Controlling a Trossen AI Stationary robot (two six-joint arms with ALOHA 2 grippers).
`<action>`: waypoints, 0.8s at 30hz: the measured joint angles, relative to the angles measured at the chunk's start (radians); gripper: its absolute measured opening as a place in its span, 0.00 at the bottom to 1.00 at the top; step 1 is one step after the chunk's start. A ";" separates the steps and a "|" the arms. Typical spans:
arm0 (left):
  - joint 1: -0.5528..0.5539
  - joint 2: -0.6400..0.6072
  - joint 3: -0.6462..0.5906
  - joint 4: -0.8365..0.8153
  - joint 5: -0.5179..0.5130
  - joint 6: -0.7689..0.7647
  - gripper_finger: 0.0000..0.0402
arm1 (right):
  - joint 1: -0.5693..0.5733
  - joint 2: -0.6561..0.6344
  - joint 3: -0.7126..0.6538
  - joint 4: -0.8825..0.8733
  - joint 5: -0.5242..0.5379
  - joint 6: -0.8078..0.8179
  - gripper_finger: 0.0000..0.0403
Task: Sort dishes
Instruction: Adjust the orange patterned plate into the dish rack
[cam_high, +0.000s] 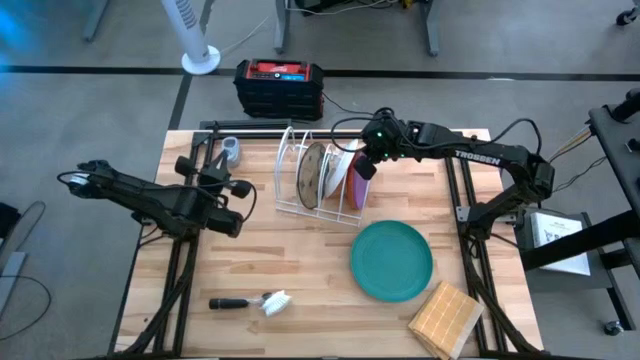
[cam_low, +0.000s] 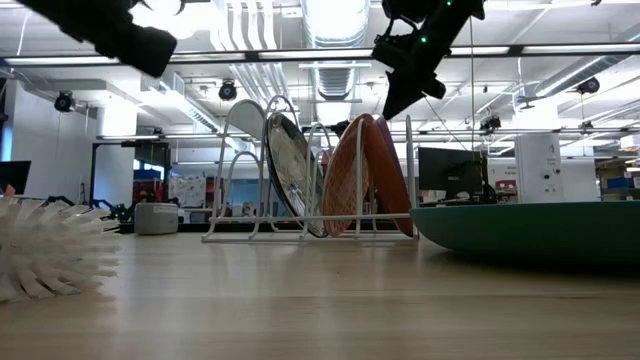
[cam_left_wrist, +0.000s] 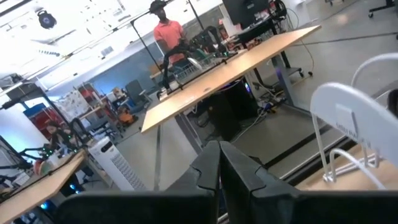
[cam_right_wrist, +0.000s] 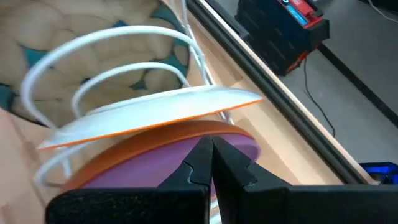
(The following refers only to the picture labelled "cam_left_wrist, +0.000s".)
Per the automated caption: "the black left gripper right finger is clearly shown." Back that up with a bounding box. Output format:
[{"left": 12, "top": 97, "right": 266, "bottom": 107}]
[{"left": 219, "top": 140, "right": 398, "bottom": 224}]

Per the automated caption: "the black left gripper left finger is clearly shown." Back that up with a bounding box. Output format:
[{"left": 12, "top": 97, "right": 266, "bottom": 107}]
[{"left": 54, "top": 139, "right": 222, "bottom": 224}]

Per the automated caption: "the white air purifier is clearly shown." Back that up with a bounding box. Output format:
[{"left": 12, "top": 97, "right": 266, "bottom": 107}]
[{"left": 88, "top": 136, "right": 147, "bottom": 192}]

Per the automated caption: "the black computer tower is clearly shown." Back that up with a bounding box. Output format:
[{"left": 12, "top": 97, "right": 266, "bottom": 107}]
[{"left": 206, "top": 79, "right": 259, "bottom": 141}]

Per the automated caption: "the grey office chair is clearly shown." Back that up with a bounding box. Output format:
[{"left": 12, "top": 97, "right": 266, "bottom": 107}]
[{"left": 125, "top": 79, "right": 154, "bottom": 108}]

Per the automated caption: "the long wooden table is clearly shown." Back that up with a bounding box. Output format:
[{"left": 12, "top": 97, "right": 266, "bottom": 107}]
[{"left": 141, "top": 24, "right": 322, "bottom": 134}]

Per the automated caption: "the person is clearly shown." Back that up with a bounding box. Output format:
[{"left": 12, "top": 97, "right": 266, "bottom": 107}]
[
  {"left": 149, "top": 0, "right": 195, "bottom": 74},
  {"left": 45, "top": 120, "right": 77, "bottom": 153}
]

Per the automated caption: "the white paper poster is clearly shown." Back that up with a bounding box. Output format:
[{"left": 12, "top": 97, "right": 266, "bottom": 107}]
[{"left": 53, "top": 90, "right": 91, "bottom": 123}]

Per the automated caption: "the black computer monitor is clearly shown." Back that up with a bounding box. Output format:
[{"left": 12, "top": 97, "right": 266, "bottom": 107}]
[{"left": 221, "top": 0, "right": 271, "bottom": 26}]

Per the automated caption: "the grey wire basket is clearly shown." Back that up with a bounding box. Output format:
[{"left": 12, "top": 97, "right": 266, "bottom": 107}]
[{"left": 174, "top": 55, "right": 220, "bottom": 82}]

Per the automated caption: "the white wire dish rack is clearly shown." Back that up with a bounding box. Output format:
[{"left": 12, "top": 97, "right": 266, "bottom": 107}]
[{"left": 310, "top": 52, "right": 398, "bottom": 191}]

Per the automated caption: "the black ceiling camera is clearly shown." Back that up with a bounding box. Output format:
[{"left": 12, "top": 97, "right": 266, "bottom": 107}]
[{"left": 37, "top": 9, "right": 58, "bottom": 30}]

